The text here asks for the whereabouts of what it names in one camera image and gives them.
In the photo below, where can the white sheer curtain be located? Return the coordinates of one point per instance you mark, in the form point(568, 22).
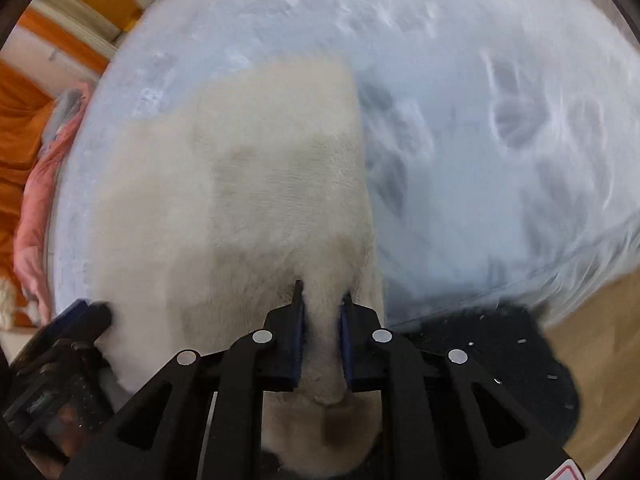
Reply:
point(80, 17)

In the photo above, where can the bed with blue floral sheet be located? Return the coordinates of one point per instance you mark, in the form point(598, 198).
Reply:
point(475, 110)

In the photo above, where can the narrow orange curtain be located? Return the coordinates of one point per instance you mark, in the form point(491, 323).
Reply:
point(65, 42)

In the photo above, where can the cream sweater with black hearts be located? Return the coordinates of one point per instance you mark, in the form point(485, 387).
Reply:
point(225, 185)

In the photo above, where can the white fluffy item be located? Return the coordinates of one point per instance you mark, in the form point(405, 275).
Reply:
point(5, 305)

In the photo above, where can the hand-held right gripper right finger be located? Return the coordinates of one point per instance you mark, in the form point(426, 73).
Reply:
point(347, 352)

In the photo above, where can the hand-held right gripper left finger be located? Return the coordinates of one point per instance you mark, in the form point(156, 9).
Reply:
point(298, 350)

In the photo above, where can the wide orange curtain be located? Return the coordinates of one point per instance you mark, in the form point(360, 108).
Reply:
point(15, 125)

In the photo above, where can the pink and grey quilt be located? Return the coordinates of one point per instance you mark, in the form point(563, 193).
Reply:
point(35, 210)

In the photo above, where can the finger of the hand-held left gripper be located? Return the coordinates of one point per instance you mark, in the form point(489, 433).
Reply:
point(77, 316)

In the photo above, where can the person's leg in dark sparkly pants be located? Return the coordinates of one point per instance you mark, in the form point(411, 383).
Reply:
point(490, 360)

